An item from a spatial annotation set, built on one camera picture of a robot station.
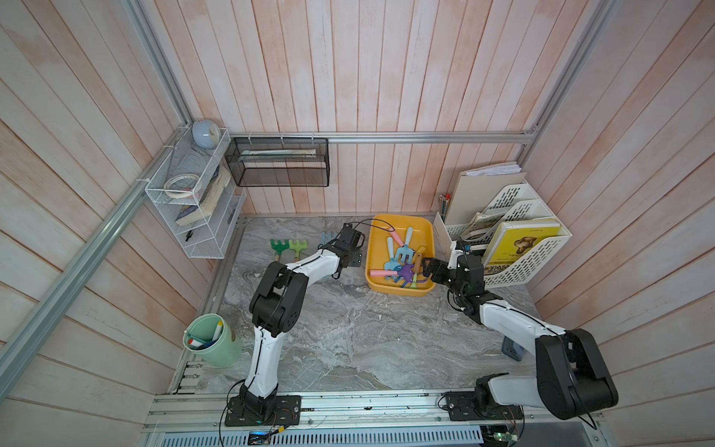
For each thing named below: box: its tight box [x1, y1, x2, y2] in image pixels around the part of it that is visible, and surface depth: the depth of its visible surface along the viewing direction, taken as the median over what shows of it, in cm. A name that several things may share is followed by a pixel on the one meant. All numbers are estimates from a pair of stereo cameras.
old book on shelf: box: [175, 164, 232, 227], surface depth 83 cm
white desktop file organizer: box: [431, 182, 573, 289], surface depth 90 cm
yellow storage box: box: [364, 214, 436, 298], surface depth 107 cm
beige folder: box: [444, 171, 527, 226], surface depth 97 cm
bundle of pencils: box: [438, 193, 452, 220], surface depth 103 cm
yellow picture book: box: [483, 220, 562, 276], surface depth 85 cm
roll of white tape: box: [162, 173, 201, 199], surface depth 75 cm
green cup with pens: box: [182, 312, 243, 368], surface depth 77 cm
